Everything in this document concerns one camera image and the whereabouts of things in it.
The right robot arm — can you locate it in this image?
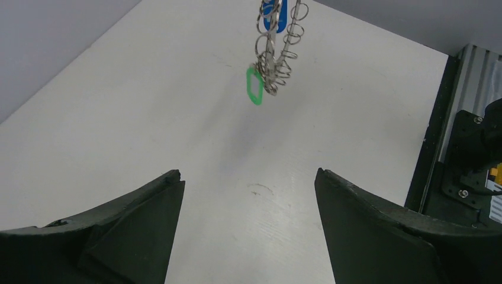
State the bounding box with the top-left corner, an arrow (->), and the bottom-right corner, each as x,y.
441,99 -> 501,230

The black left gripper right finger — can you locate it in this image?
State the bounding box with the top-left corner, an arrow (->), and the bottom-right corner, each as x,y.
314,168 -> 501,283

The blue key tag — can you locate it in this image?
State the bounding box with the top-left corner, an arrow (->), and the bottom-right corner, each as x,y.
260,0 -> 288,33

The green key tag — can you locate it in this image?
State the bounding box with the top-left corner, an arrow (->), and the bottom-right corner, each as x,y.
246,65 -> 263,105

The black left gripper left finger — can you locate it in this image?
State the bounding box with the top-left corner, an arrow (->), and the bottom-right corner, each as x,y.
1,170 -> 185,283

